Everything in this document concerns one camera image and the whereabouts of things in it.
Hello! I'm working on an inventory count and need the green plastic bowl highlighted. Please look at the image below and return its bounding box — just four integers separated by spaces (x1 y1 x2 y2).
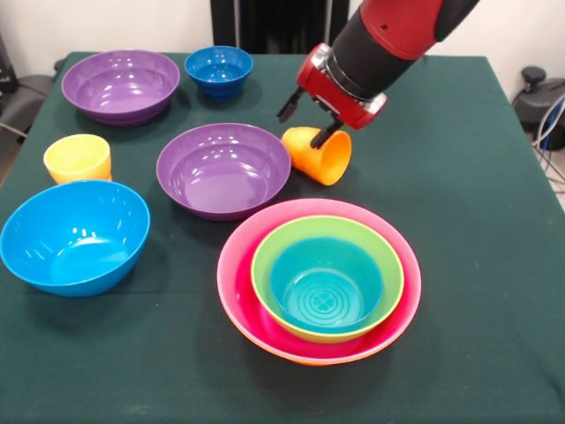
250 215 405 345

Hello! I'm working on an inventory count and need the light blue plastic cup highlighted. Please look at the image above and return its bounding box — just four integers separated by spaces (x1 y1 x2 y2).
268 237 384 335

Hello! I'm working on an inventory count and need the pink plastic bowl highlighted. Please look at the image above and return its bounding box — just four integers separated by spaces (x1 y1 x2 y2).
215 197 423 364

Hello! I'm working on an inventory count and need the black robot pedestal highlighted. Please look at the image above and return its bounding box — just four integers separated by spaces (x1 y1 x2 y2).
210 0 361 56

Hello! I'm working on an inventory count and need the light blue plastic bowl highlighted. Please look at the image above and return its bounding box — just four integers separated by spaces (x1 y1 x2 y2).
0 179 152 298

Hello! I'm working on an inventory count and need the purple plastic bowl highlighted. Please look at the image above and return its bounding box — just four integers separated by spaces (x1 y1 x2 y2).
155 123 292 222
60 49 181 128

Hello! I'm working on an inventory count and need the small dark blue bowl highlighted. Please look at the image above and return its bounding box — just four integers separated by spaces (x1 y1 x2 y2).
184 45 254 101

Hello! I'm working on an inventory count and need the tangle of floor cables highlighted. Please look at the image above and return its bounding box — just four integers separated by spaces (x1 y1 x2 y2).
531 95 565 195

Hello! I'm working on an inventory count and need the orange plastic bowl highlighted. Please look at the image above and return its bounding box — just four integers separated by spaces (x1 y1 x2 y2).
222 304 417 367

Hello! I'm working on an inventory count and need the yellow plastic cup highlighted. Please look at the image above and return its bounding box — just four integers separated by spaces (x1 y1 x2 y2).
42 133 113 186

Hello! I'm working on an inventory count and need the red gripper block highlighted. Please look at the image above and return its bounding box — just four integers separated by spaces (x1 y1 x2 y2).
276 42 388 150

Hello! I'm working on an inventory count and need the orange plastic cup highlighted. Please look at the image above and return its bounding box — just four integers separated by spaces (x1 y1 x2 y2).
281 125 353 186

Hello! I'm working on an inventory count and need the dark green table cloth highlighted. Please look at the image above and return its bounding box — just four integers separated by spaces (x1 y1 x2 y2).
0 51 565 424

